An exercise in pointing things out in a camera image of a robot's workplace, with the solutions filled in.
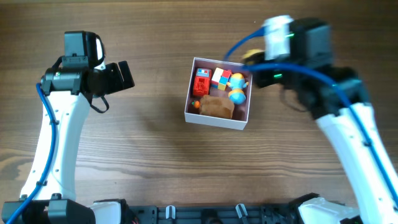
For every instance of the blue orange toy figure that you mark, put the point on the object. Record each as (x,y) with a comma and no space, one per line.
(237,83)

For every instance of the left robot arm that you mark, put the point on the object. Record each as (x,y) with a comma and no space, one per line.
(66,91)

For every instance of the brown plush bear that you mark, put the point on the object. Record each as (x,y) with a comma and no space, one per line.
(214,106)

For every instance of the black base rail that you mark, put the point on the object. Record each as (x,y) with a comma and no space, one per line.
(263,214)

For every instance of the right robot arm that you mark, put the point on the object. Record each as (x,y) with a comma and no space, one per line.
(298,55)

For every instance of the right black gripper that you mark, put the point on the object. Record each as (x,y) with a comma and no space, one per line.
(261,78)

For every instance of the yellow round toy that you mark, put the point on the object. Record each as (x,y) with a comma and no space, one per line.
(253,56)

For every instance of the multicolour puzzle cube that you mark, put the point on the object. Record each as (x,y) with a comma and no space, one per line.
(220,78)

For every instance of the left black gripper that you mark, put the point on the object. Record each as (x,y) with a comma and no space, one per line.
(119,84)

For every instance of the pink open cardboard box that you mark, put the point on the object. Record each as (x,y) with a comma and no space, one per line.
(241,112)

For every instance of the red toy fire truck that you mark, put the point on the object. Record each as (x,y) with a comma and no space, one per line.
(202,82)

